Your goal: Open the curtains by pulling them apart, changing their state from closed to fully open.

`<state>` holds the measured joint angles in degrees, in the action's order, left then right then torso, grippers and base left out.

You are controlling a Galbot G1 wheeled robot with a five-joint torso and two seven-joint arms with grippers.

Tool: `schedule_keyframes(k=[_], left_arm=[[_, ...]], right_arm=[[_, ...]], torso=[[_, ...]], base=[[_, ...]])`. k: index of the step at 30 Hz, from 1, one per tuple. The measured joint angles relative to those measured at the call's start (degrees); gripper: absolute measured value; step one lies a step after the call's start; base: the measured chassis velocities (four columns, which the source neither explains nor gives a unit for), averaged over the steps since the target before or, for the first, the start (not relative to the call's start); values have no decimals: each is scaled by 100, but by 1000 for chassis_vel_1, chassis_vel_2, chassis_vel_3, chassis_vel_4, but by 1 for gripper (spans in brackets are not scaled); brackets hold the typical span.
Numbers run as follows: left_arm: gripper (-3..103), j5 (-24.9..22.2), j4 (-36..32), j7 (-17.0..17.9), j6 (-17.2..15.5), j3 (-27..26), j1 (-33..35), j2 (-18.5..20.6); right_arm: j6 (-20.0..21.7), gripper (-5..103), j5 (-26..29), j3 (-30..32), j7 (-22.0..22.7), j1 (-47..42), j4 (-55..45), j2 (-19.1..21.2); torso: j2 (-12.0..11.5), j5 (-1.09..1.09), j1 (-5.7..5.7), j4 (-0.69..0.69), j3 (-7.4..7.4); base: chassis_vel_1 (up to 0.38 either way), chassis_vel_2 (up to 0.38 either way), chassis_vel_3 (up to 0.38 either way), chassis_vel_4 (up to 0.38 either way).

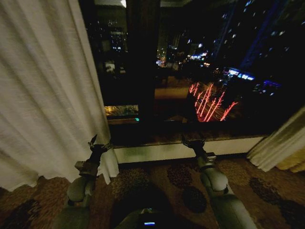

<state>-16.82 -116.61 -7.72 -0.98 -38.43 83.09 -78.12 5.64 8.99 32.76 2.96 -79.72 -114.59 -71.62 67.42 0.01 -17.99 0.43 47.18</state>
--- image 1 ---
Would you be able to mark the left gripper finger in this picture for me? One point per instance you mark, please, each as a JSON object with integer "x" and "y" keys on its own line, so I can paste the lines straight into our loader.
{"x": 92, "y": 141}
{"x": 107, "y": 145}

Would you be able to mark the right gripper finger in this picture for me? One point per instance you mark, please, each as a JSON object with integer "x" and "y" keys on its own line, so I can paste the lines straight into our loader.
{"x": 186, "y": 141}

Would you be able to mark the white sheer curtain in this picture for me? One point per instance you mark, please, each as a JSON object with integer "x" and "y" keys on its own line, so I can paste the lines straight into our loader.
{"x": 47, "y": 90}

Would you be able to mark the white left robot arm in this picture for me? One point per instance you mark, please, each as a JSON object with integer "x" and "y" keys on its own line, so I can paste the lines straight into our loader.
{"x": 78, "y": 190}

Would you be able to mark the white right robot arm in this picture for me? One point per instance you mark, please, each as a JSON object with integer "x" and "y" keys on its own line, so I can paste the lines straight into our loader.
{"x": 221, "y": 190}

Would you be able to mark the white window ledge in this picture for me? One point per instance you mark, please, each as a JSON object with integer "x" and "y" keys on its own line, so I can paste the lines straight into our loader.
{"x": 181, "y": 149}

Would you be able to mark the beige pleated curtain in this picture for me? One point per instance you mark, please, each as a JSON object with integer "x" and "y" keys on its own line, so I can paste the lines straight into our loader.
{"x": 274, "y": 143}

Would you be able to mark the robot front shell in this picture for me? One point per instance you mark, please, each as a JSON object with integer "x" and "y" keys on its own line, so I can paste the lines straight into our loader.
{"x": 147, "y": 218}

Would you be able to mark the yellow thick drape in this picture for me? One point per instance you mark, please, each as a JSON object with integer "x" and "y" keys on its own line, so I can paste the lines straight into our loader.
{"x": 293, "y": 162}

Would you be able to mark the dark window frame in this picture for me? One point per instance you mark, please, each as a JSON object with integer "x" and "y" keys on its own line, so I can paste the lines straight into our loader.
{"x": 143, "y": 71}

